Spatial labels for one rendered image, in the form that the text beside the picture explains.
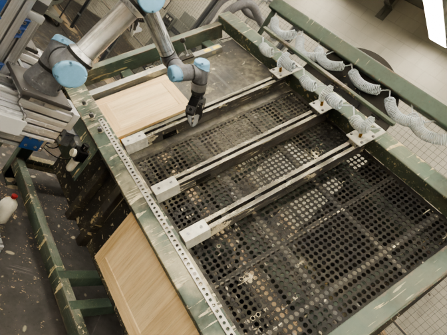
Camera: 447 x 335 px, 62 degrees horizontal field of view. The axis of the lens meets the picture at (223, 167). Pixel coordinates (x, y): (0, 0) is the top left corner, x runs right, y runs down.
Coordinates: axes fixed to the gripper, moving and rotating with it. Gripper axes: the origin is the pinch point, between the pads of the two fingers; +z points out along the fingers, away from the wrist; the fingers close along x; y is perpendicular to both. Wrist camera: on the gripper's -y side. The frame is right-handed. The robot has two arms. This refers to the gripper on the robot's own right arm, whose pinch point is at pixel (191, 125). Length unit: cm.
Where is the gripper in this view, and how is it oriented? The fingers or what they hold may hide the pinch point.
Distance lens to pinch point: 193.9
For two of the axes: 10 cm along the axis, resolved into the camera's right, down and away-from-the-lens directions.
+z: -1.7, 7.4, 6.5
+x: -9.5, -3.0, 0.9
